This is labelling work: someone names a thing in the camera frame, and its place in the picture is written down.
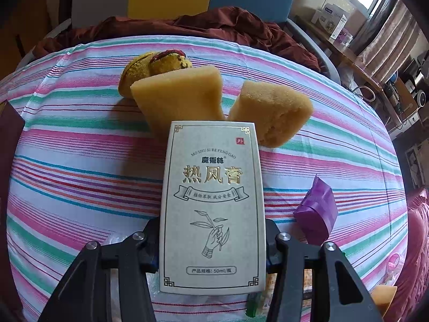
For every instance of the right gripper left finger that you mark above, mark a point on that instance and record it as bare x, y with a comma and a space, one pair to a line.
136, 254

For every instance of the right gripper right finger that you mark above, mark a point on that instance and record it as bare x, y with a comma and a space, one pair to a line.
283, 251

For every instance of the purple pleated snack packet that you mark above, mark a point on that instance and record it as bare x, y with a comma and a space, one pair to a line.
317, 212

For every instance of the white ointment box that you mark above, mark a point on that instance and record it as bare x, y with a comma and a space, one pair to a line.
212, 224

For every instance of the yellow sponge block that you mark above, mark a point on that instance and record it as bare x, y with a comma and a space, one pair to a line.
278, 112
191, 94

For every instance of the yellow knitted sock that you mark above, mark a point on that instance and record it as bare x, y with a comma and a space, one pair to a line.
151, 64

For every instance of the cracker packet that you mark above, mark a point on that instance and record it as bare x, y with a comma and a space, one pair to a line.
258, 304

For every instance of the striped bed sheet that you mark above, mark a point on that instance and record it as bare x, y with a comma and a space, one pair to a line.
86, 167

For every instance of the pink plastic cup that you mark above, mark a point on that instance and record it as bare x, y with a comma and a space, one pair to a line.
394, 266

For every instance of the pink pillow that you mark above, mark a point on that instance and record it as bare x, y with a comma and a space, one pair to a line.
413, 280

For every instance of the wooden desk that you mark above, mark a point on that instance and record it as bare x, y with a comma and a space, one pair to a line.
398, 119

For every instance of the maroon blanket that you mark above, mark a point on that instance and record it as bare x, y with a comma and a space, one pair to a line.
231, 24

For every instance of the white product box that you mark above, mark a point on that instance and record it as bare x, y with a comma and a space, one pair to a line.
330, 19

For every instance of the pink patterned curtain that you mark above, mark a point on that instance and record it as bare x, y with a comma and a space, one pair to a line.
386, 40

